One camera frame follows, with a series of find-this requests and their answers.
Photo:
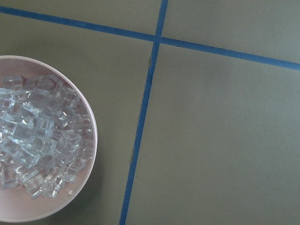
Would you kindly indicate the pile of ice cubes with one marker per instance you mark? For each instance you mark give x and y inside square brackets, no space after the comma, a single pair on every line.
[45,134]

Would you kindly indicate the pink bowl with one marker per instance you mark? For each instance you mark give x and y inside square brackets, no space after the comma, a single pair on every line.
[15,205]

